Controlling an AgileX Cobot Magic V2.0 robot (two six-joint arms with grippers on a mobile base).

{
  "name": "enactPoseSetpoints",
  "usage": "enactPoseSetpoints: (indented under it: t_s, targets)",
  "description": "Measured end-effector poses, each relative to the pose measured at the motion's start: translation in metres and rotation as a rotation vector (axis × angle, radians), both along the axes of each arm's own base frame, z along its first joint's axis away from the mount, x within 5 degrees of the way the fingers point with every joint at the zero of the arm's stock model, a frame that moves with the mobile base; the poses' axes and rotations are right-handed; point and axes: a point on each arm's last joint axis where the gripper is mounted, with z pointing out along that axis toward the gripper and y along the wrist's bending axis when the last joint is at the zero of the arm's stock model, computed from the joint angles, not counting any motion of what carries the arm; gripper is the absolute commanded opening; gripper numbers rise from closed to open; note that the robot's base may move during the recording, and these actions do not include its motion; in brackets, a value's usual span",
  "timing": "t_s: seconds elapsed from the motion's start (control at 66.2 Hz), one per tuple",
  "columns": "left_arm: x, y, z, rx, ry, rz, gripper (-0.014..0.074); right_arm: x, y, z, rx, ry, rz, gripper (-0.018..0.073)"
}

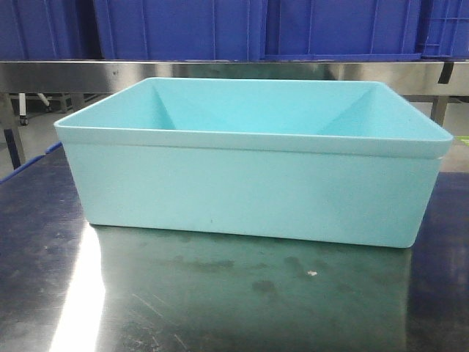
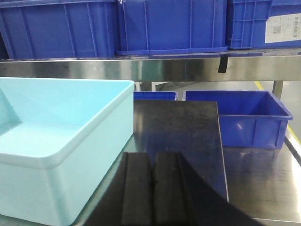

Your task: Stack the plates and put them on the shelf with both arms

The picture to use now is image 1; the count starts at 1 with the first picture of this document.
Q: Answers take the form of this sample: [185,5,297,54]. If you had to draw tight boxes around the blue plastic crate middle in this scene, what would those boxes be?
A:
[94,1,267,62]

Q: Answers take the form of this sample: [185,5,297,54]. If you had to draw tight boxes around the light blue plastic tub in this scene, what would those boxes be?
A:
[54,78,453,248]

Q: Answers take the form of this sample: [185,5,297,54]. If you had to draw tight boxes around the black tape strip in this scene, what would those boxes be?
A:
[438,62,454,84]

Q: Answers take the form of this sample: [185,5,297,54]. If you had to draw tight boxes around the stainless steel shelf rail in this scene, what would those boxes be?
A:
[1,60,468,96]

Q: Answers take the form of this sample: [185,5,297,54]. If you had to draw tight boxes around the blue plastic crate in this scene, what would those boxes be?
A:
[264,0,421,62]
[94,1,267,62]
[1,1,101,61]

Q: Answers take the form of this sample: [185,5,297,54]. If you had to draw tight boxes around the blue plastic crate left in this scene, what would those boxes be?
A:
[1,1,101,61]

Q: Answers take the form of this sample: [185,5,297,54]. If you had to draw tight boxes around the blue plastic crate right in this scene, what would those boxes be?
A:
[264,0,421,62]

